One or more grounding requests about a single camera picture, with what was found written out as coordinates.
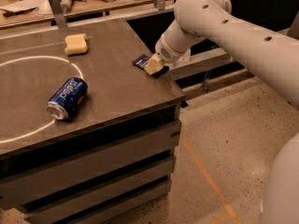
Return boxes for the white paper sheets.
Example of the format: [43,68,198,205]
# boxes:
[0,0,49,15]

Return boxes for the blue pepsi can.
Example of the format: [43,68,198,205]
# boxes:
[46,77,88,120]

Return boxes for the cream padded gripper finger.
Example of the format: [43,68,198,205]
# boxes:
[145,54,164,76]

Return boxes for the grey metal bracket left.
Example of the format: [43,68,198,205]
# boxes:
[49,0,67,29]

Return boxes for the wooden background workbench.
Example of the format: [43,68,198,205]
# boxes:
[0,0,182,30]

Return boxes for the grey counter cabinet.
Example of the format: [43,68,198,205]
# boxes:
[0,20,184,224]

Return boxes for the grey metal rail shelf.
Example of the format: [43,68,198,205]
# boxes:
[167,47,250,81]

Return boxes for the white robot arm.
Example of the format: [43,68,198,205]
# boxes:
[145,0,299,224]

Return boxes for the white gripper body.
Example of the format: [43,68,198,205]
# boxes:
[155,36,183,63]

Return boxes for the dark blue rxbar wrapper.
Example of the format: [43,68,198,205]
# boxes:
[132,53,170,78]

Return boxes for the yellow sponge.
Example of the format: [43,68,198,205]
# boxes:
[64,34,88,56]

